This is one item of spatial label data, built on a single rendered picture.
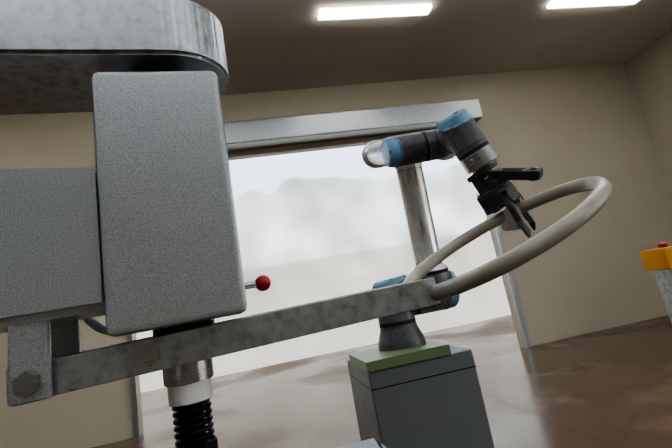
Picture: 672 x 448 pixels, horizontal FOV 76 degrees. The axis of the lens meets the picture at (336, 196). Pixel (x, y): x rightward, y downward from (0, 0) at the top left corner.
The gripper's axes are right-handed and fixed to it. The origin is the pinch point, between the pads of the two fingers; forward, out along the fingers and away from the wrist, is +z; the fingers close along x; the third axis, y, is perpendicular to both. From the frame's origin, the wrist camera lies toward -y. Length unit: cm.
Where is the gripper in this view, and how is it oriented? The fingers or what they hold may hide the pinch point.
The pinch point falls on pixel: (532, 228)
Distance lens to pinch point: 124.4
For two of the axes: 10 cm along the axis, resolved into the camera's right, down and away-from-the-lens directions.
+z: 5.2, 8.5, -0.8
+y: -6.4, 4.5, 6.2
